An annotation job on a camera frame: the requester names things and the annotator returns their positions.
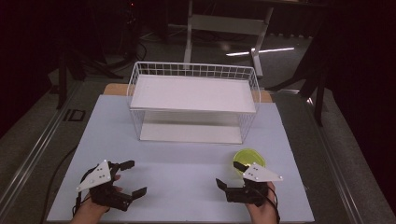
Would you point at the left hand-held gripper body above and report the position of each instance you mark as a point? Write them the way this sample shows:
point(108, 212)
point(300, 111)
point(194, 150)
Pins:
point(97, 176)

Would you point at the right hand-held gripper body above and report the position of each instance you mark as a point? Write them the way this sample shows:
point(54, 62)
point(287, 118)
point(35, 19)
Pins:
point(261, 174)

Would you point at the green plastic bowl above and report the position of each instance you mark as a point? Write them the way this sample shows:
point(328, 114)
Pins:
point(249, 157)

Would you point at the person's left hand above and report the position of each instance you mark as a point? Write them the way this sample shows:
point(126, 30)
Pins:
point(89, 212)

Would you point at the person's right hand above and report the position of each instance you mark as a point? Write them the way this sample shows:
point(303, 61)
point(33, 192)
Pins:
point(263, 213)

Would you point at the black stand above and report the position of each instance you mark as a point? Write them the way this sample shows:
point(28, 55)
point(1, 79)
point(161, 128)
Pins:
point(318, 93)
point(63, 77)

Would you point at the white metal stand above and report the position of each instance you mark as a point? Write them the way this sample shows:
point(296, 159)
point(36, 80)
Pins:
point(229, 24)

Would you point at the black floor socket frame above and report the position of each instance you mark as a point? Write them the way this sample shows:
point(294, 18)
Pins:
point(74, 115)

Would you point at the aluminium rail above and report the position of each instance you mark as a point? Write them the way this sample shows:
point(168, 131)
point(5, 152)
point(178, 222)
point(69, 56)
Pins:
point(37, 146)
point(334, 161)

